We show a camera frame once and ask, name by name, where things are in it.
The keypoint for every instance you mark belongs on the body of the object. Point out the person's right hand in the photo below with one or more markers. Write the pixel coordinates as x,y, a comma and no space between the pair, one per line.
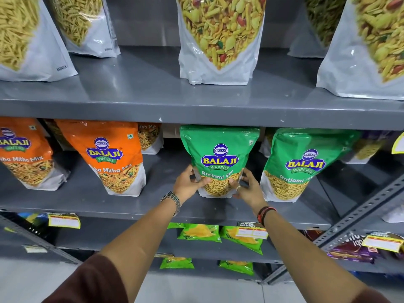
252,194

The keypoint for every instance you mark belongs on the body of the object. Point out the person's left hand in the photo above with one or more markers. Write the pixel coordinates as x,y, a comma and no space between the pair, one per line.
184,187

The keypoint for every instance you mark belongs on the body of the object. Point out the person's right fingers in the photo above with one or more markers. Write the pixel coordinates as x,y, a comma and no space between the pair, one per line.
244,178

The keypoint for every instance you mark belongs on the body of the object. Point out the person's left thumb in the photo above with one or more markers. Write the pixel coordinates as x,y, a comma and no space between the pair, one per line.
200,184

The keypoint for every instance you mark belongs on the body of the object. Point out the green snack pouch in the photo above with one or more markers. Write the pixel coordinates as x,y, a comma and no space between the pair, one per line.
221,145
303,148

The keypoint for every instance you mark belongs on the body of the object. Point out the person's right forearm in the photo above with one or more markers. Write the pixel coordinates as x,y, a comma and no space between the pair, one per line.
303,249

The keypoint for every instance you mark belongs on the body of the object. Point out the person's left forearm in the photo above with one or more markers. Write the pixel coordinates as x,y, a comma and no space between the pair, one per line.
139,235

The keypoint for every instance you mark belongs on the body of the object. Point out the silver metal wristwatch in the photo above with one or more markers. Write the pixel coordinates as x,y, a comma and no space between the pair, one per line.
172,200

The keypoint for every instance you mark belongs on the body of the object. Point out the red and black wristband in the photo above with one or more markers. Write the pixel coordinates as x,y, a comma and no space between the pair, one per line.
265,213

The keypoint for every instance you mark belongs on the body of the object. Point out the green chip packet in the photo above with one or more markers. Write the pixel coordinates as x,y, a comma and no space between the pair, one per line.
236,267
176,263
198,232
246,244

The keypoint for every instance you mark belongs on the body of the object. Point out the yellow price label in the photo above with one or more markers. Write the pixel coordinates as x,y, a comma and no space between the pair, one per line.
252,230
399,143
383,242
63,220

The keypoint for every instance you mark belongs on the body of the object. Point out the orange and white snack pouch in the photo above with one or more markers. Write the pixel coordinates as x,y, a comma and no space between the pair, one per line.
151,138

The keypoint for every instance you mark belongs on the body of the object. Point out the dark red snack packet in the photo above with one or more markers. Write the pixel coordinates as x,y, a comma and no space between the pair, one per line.
311,235

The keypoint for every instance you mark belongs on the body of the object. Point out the grey metal shelf rack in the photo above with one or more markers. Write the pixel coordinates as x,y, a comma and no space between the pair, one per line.
126,104

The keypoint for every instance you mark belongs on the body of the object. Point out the purple chip packet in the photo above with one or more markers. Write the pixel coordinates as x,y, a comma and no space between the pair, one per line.
350,252

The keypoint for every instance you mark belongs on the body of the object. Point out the white pouch of mixed snack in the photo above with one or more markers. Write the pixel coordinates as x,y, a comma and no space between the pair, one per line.
221,34
363,59

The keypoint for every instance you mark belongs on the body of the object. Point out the brown left sleeve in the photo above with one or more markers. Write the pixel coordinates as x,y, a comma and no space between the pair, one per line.
91,283

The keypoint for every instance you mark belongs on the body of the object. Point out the brown sleeve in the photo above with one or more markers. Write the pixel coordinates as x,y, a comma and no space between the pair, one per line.
91,283
369,296

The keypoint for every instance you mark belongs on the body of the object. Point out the white pouch of green sticks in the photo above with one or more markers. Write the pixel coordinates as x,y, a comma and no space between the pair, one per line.
318,25

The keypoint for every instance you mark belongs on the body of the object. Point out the brown right sleeve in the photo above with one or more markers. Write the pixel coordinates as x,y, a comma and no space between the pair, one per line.
369,296

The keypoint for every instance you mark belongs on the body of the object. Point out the blue snack packet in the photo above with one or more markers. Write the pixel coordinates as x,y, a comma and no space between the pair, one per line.
31,217

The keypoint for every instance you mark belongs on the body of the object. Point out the white shelf label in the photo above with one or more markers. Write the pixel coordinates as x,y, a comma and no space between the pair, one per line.
34,248

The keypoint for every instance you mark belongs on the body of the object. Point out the white pouch of yellow sticks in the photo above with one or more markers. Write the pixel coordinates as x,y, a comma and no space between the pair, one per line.
28,44
85,25

